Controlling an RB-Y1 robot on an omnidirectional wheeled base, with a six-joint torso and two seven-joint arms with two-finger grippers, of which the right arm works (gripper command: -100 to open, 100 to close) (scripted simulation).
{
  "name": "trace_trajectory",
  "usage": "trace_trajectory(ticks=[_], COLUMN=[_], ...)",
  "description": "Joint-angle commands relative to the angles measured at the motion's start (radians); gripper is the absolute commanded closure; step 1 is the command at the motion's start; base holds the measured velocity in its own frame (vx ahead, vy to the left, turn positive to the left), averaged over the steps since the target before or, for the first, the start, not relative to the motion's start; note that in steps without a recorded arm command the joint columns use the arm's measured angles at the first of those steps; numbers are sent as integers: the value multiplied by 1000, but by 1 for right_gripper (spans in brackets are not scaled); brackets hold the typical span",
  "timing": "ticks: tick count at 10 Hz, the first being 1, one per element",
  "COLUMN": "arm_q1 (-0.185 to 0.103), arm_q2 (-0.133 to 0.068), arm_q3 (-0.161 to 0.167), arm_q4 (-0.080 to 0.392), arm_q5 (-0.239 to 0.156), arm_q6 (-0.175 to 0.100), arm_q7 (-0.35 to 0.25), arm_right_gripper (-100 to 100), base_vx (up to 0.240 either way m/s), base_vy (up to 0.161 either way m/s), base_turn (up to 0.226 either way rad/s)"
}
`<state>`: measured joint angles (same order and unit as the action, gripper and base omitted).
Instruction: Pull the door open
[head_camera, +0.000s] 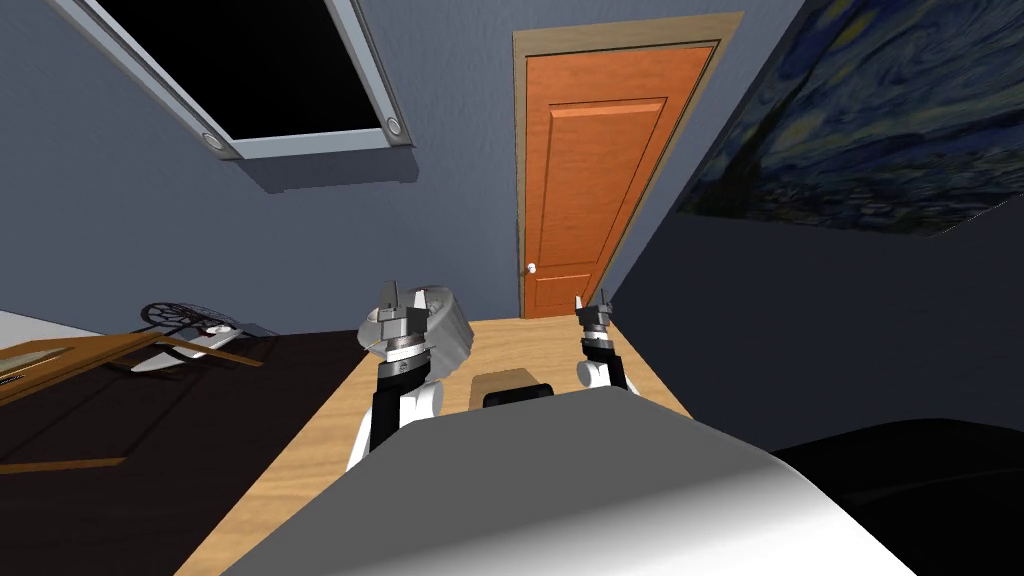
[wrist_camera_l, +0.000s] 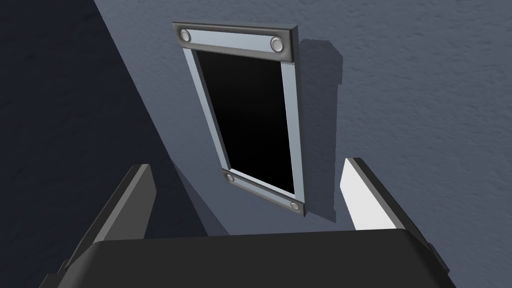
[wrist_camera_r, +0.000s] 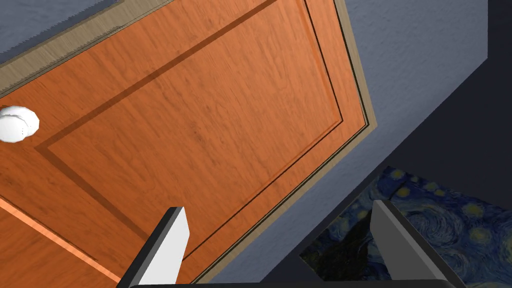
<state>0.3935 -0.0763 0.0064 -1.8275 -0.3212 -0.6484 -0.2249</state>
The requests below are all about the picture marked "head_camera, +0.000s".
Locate brown wooden table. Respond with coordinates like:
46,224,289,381
0,301,278,408

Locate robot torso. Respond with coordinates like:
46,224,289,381
222,383,921,576

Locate blue swirling night sky painting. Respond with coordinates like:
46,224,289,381
676,0,1024,238

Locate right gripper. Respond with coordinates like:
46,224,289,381
574,288,615,331

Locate orange panelled door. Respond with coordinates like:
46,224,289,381
523,45,716,319

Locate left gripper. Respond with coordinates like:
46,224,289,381
375,280,431,349

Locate grey framed dark window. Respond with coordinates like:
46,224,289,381
46,0,415,161

